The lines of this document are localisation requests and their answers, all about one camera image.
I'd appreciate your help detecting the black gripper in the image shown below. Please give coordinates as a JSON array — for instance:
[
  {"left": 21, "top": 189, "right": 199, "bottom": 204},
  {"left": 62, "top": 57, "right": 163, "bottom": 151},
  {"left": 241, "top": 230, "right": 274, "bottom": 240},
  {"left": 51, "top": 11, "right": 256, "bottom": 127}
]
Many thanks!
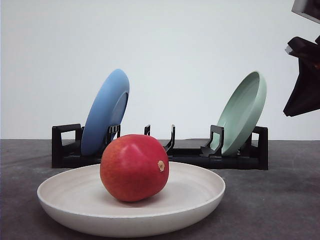
[{"left": 283, "top": 35, "right": 320, "bottom": 117}]

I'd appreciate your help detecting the white plate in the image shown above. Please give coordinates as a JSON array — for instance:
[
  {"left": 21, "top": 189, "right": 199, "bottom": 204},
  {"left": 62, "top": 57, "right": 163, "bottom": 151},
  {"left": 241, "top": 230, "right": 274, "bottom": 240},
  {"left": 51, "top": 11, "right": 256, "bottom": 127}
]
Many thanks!
[{"left": 37, "top": 162, "right": 226, "bottom": 237}]

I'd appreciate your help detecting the green plate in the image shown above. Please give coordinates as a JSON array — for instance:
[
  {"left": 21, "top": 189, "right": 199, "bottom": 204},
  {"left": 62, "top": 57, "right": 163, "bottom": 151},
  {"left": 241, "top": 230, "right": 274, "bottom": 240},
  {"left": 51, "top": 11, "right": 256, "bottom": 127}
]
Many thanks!
[{"left": 213, "top": 71, "right": 267, "bottom": 157}]

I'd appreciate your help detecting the blue plate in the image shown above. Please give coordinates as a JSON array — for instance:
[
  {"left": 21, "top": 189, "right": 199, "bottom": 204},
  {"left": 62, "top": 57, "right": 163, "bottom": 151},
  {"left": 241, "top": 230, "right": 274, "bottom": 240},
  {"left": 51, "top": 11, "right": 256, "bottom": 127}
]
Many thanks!
[{"left": 81, "top": 69, "right": 130, "bottom": 157}]

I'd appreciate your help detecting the black plate rack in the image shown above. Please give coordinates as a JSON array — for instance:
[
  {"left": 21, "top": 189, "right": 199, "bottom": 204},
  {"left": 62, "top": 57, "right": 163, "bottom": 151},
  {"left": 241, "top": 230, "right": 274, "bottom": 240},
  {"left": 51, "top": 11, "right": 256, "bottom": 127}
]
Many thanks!
[{"left": 52, "top": 123, "right": 269, "bottom": 170}]

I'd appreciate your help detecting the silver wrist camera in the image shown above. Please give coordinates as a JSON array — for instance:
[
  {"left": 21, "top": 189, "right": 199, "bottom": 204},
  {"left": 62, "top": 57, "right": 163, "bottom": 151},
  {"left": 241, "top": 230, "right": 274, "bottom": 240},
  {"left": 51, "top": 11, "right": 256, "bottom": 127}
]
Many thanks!
[{"left": 291, "top": 0, "right": 320, "bottom": 24}]

